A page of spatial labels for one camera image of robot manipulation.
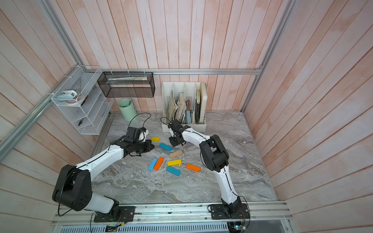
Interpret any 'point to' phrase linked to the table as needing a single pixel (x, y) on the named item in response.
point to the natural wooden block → (176, 154)
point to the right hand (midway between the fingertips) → (174, 141)
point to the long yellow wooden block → (175, 162)
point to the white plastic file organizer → (185, 102)
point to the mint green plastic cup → (127, 108)
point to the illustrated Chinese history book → (171, 109)
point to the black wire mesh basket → (127, 84)
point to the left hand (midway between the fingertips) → (154, 148)
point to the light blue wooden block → (152, 164)
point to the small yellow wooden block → (156, 139)
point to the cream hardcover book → (203, 101)
